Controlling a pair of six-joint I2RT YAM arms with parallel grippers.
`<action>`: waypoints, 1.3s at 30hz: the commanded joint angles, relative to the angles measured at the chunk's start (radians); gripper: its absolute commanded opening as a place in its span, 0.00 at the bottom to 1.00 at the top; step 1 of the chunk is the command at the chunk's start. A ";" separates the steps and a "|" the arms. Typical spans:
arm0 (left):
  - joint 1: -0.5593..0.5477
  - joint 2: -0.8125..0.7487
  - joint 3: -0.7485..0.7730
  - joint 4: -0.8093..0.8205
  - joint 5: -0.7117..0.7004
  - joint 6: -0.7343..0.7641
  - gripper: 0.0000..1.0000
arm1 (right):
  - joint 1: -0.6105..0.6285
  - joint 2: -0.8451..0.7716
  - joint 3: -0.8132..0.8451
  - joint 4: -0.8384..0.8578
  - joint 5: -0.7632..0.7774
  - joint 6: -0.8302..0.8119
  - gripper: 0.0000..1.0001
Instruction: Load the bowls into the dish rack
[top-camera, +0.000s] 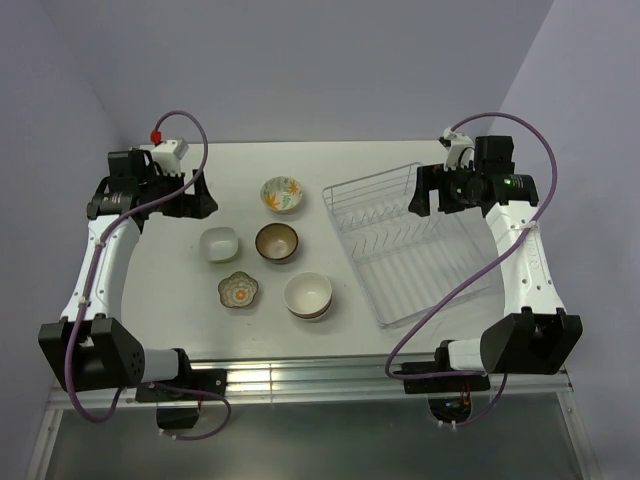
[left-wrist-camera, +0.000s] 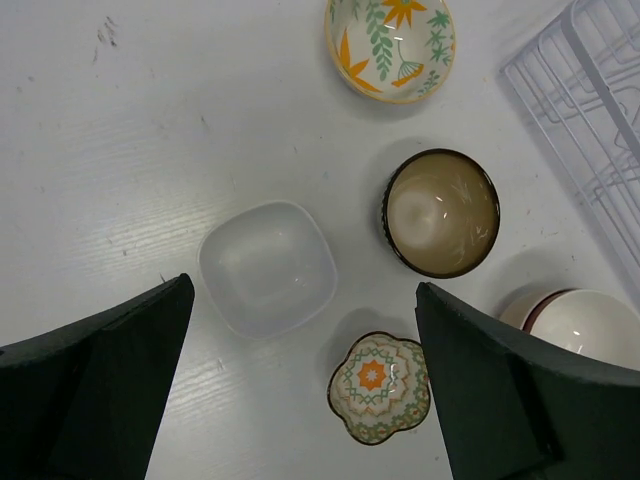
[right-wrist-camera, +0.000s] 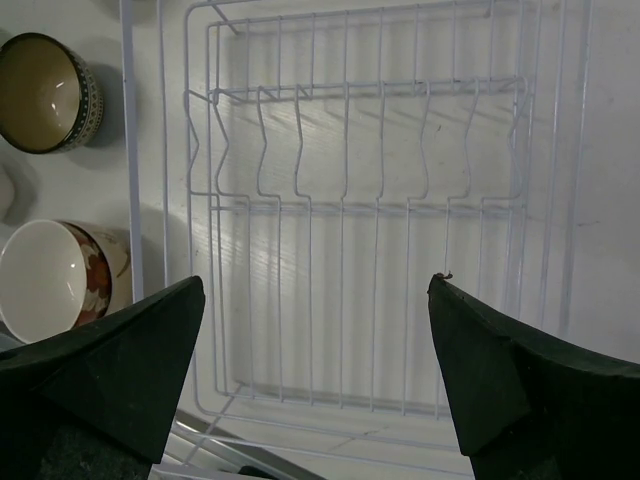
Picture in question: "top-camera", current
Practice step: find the white square bowl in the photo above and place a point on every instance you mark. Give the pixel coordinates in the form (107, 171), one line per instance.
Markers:
(219, 244)

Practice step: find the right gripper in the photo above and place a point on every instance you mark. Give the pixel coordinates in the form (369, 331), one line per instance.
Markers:
(433, 177)

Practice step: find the beige bowl with flower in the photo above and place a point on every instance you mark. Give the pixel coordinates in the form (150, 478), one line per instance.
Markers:
(307, 292)

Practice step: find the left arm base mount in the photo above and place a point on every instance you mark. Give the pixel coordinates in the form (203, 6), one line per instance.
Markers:
(180, 387)

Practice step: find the red bowl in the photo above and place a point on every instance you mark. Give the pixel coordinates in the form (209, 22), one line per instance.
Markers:
(311, 317)

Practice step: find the white wire dish rack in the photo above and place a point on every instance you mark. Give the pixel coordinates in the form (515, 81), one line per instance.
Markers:
(405, 263)

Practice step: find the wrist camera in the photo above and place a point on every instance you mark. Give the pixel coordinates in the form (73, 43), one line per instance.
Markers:
(167, 154)
(459, 149)

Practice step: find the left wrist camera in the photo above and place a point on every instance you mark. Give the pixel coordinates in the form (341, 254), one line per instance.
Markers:
(167, 154)

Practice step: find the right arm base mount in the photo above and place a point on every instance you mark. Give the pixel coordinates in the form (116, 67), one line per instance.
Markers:
(449, 398)

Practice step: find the aluminium frame rail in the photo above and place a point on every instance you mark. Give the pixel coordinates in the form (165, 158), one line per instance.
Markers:
(337, 379)

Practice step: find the floral leaf pattern bowl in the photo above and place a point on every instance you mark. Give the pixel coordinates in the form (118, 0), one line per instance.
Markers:
(282, 194)

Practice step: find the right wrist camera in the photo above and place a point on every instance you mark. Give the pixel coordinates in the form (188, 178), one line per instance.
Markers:
(459, 149)

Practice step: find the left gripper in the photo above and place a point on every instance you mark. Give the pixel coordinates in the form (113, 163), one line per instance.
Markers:
(199, 204)

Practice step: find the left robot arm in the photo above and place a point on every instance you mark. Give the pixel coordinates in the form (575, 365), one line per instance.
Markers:
(89, 349)

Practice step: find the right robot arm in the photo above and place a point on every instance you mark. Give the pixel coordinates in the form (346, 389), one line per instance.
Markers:
(536, 333)

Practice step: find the brown rimmed beige bowl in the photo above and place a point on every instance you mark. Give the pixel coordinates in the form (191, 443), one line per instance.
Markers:
(277, 242)

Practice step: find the flower shaped patterned dish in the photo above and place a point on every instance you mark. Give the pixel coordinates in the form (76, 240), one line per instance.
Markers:
(237, 291)

